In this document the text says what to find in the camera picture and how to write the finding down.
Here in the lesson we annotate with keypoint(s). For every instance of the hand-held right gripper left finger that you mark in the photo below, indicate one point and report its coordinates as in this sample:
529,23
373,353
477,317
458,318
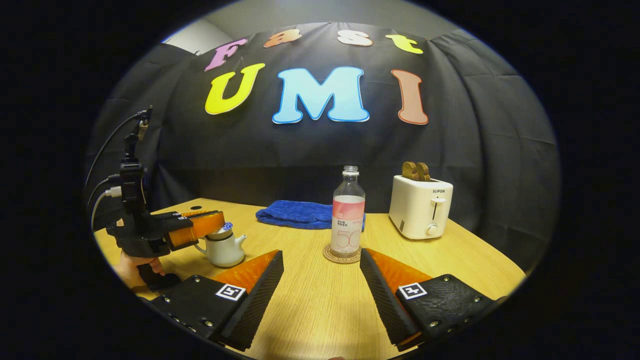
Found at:
255,305

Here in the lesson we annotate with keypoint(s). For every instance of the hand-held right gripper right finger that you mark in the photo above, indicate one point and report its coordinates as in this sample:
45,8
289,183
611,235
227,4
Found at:
385,300

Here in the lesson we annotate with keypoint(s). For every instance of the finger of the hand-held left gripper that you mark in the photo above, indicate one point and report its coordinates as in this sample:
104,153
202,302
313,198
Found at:
200,229
172,216

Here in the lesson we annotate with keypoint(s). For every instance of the white teacup lid blue knob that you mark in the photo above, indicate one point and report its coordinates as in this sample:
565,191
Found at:
220,234

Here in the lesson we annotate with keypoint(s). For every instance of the white teacup with spout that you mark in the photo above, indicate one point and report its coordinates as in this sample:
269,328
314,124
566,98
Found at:
225,255

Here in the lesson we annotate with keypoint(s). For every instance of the round brown coaster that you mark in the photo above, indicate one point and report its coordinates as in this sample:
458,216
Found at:
341,259

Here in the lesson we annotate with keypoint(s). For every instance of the clear water bottle pink label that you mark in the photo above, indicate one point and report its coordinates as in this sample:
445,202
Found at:
347,220

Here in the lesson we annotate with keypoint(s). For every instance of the white toaster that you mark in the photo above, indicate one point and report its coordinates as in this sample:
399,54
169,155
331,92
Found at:
417,210

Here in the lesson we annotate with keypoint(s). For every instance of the blue towel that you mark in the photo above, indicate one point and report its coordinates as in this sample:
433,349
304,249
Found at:
295,215

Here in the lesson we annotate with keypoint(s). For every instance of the black backdrop cloth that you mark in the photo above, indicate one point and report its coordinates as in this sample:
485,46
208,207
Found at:
300,150

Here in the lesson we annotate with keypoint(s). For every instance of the brown toast slice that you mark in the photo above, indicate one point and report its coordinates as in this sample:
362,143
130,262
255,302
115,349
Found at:
410,171
424,172

